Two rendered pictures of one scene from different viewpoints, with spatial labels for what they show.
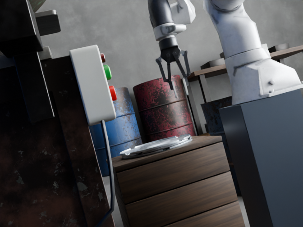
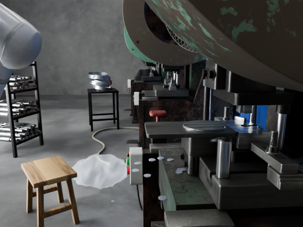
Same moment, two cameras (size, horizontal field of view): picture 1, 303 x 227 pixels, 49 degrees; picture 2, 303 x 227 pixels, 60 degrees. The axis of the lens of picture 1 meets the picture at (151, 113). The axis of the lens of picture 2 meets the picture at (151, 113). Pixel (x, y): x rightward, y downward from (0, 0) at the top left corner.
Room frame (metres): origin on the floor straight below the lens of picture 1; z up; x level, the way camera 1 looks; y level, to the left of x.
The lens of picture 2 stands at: (1.56, 0.28, 0.98)
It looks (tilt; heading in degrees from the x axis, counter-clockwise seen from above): 12 degrees down; 188
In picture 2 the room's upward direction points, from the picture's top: straight up
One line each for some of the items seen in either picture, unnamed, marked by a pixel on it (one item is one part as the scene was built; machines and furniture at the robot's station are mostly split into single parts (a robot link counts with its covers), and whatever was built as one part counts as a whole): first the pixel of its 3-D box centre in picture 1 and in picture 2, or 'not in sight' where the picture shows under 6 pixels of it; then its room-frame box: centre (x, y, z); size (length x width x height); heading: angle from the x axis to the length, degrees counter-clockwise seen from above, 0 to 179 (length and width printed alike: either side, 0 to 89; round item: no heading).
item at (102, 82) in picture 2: not in sight; (102, 99); (-2.04, -0.91, 0.40); 0.45 x 0.40 x 0.79; 24
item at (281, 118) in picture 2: not in sight; (281, 124); (0.83, 0.54, 0.81); 0.02 x 0.02 x 0.14
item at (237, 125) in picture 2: not in sight; (243, 132); (0.77, 0.45, 0.76); 0.15 x 0.09 x 0.05; 12
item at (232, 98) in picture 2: not in sight; (249, 98); (0.77, 0.46, 0.86); 0.20 x 0.16 x 0.05; 12
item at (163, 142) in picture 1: (154, 144); not in sight; (1.32, 0.02, 0.37); 0.29 x 0.29 x 0.01
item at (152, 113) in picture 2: not in sight; (158, 120); (0.49, 0.17, 0.72); 0.07 x 0.06 x 0.08; 102
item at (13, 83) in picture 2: not in sight; (11, 106); (-0.96, -1.55, 0.47); 0.46 x 0.43 x 0.95; 82
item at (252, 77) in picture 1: (262, 73); not in sight; (0.99, -0.35, 0.52); 0.22 x 0.19 x 0.14; 98
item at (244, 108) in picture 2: not in sight; (243, 106); (0.77, 0.45, 0.84); 0.05 x 0.03 x 0.04; 12
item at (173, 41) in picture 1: (170, 50); not in sight; (1.31, -0.14, 0.72); 0.08 x 0.07 x 0.09; 87
